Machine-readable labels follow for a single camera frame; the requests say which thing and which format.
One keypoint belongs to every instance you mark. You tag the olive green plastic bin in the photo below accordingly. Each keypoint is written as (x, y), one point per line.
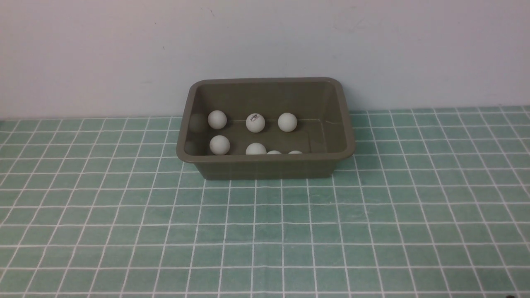
(324, 132)

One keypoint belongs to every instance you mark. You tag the green checkered tablecloth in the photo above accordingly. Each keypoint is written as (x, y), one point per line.
(434, 204)

